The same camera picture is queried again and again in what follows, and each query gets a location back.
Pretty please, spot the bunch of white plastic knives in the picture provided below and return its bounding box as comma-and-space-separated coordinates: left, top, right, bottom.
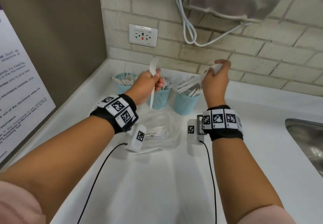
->
111, 72, 138, 86

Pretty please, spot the dark sink basin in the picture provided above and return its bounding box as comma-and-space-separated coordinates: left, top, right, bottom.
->
285, 118, 323, 179

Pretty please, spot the clear plastic bag of cutlery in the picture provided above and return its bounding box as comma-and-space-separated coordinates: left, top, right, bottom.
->
131, 108, 182, 155

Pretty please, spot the black right wrist band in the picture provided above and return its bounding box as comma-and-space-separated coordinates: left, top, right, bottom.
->
196, 105, 245, 142

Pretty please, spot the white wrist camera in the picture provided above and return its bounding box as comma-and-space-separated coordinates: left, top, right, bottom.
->
186, 119, 206, 145
126, 125, 147, 153

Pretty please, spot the white wall power outlet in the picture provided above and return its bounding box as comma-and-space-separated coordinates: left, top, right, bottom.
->
128, 23, 159, 48

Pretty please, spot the black camera cable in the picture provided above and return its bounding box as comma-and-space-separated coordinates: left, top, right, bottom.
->
199, 140, 217, 224
77, 142, 129, 224

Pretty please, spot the black wrist band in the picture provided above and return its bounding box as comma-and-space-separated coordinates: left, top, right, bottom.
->
89, 94, 139, 135
196, 105, 245, 142

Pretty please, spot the black left camera cable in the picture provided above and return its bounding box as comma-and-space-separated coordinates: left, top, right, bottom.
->
77, 142, 129, 224

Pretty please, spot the person's left hand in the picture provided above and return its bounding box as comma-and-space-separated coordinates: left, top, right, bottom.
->
123, 67, 167, 106

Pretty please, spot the person's pink sleeve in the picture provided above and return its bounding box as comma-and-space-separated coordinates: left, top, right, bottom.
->
238, 204, 298, 224
0, 181, 47, 224

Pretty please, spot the white printed notice poster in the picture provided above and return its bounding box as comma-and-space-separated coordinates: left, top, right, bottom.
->
0, 3, 57, 164

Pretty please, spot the black left wrist band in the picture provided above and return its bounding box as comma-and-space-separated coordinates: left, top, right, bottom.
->
89, 94, 139, 135

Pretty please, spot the white cutlery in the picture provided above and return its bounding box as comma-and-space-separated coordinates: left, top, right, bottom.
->
149, 57, 160, 110

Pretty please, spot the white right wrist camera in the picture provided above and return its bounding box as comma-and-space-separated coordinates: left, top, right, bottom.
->
186, 119, 206, 145

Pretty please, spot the black right camera cable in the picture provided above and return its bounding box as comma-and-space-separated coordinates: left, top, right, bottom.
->
199, 140, 217, 224

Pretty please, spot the person's pink left sleeve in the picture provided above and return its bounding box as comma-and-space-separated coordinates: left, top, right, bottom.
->
0, 181, 47, 224

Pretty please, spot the person's right forearm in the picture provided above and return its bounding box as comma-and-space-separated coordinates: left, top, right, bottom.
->
211, 138, 284, 224

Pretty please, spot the person's pink right sleeve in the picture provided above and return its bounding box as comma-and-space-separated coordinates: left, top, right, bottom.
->
238, 204, 298, 224

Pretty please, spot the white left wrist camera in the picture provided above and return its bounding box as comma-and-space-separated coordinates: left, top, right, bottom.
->
126, 125, 147, 153

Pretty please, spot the person's right hand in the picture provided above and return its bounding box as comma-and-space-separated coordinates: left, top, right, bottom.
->
202, 59, 231, 108

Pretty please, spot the person's left forearm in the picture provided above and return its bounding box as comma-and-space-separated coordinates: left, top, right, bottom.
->
0, 115, 116, 224

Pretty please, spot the teal mesh cup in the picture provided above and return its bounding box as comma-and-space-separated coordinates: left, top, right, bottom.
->
152, 85, 171, 110
173, 90, 201, 116
116, 73, 138, 95

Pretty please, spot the white plastic fork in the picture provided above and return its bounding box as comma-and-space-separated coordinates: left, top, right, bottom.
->
176, 80, 204, 93

